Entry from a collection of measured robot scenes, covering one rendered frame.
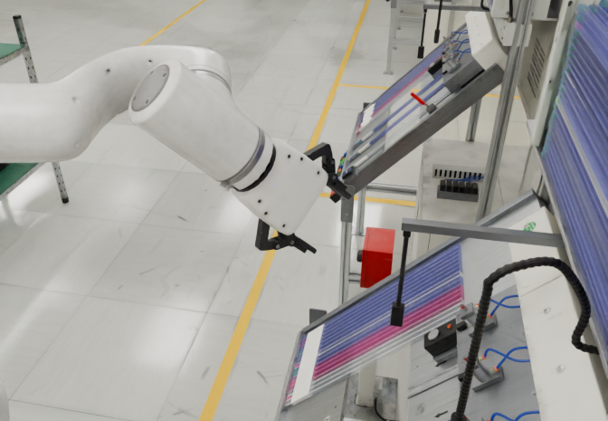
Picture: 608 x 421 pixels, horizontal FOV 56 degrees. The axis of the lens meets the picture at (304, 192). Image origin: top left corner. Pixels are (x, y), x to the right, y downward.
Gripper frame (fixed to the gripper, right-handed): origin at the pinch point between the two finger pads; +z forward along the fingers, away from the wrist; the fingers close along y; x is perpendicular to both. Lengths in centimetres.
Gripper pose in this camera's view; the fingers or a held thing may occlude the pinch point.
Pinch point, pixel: (323, 218)
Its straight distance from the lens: 81.5
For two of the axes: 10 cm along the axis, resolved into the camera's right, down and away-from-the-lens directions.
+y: 5.4, -8.3, 1.0
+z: 6.1, 4.8, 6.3
